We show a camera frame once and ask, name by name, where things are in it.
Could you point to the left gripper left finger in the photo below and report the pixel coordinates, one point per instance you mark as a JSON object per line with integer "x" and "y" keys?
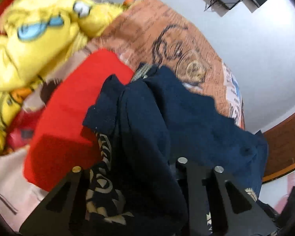
{"x": 63, "y": 210}

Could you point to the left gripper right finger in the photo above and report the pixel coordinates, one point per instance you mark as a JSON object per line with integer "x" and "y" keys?
{"x": 216, "y": 205}

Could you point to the navy patterned hooded sweater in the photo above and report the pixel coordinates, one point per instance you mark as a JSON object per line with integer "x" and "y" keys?
{"x": 143, "y": 127}

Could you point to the red folded garment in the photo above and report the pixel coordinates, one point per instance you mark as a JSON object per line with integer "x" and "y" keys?
{"x": 60, "y": 140}

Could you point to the wooden wardrobe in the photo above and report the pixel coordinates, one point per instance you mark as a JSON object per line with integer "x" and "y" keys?
{"x": 281, "y": 140}

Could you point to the yellow cartoon print blanket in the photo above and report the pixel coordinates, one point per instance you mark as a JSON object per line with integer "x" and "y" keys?
{"x": 41, "y": 36}

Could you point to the printed newspaper pattern bedspread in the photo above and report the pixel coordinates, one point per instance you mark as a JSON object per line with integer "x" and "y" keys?
{"x": 150, "y": 32}

